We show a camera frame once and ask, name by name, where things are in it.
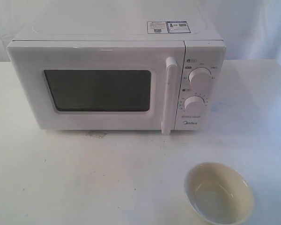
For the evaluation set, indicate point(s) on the white microwave door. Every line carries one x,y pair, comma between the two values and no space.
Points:
100,85

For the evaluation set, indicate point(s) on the cream ceramic bowl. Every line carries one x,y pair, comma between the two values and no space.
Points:
218,194

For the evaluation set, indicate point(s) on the white microwave oven body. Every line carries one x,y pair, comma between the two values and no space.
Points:
126,20

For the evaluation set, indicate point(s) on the clear tape patch on table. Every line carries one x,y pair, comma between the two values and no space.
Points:
96,134

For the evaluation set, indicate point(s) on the lower white control knob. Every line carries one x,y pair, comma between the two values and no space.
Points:
194,104

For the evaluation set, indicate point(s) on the white control knob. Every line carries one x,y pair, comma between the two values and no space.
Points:
194,104
200,78

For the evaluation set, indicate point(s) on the upper white control knob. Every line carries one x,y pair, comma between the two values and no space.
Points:
200,78

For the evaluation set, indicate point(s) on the blue warning sticker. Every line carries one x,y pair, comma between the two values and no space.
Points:
168,27

